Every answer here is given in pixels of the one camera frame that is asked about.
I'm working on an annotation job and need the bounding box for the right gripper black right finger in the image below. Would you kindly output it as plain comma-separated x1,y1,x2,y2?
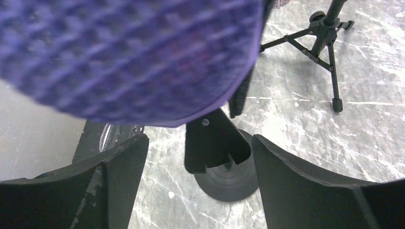
251,135,405,229

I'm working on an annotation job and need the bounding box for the glitter silver toy microphone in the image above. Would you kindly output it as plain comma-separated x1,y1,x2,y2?
273,0,290,9

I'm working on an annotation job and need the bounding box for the black shock mount tripod stand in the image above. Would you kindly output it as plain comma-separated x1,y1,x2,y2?
259,0,355,113

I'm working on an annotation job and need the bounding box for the black round-base clip mic stand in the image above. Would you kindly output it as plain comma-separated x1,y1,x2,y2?
184,69,258,202

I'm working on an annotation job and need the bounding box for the purple toy microphone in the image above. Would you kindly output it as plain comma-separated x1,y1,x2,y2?
0,0,264,127

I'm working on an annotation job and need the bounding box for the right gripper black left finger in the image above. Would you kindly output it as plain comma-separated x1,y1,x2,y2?
0,134,149,229

